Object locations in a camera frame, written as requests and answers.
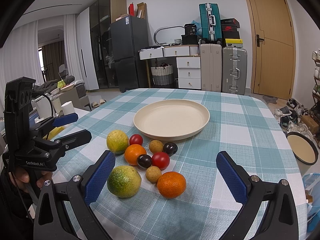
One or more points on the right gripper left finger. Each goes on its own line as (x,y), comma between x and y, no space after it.
(52,220)

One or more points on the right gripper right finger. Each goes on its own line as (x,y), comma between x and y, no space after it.
(280,216)

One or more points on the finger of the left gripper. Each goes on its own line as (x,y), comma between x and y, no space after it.
(70,141)
(65,120)

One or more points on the yellow-green guava fruit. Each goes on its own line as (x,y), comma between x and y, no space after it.
(117,141)

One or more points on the orange mandarin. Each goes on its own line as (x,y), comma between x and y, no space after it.
(133,152)
(171,184)

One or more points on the red tomato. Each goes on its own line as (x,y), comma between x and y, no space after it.
(136,139)
(160,160)

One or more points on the green guava fruit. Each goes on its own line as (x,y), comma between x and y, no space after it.
(124,181)

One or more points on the dark plum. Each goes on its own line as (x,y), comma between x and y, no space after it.
(170,148)
(144,161)

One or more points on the brown longan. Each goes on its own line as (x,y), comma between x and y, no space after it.
(153,173)
(156,146)

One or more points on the person's left hand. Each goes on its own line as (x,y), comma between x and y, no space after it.
(21,178)

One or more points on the round cream stool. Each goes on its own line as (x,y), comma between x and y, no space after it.
(304,149)

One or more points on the cream round plate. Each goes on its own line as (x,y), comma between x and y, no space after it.
(171,120)

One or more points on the black refrigerator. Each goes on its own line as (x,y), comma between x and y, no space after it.
(129,35)

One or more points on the woven laundry basket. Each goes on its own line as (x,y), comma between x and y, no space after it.
(163,74)

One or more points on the teal plaid tablecloth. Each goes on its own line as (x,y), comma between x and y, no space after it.
(242,126)

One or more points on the glass door wardrobe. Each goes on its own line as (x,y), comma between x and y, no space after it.
(102,13)

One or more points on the white drawer desk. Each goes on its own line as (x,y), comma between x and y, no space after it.
(188,64)

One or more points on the beige suitcase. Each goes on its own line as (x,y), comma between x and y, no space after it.
(211,67)

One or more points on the silver suitcase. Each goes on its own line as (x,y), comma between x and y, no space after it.
(234,70)

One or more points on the teal suitcase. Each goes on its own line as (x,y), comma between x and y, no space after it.
(211,22)

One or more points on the red black shoe box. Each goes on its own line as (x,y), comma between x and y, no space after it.
(230,24)

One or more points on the yellow black box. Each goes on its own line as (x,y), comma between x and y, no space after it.
(234,42)

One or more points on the wooden door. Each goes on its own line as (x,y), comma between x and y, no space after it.
(273,46)

